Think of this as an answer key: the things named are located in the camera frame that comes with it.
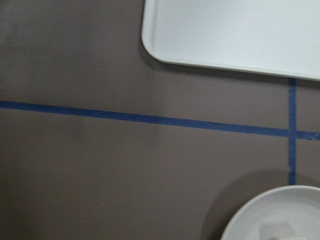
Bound cream round plate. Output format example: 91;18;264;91
221;185;320;240

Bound white bear tray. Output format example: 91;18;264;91
141;0;320;81

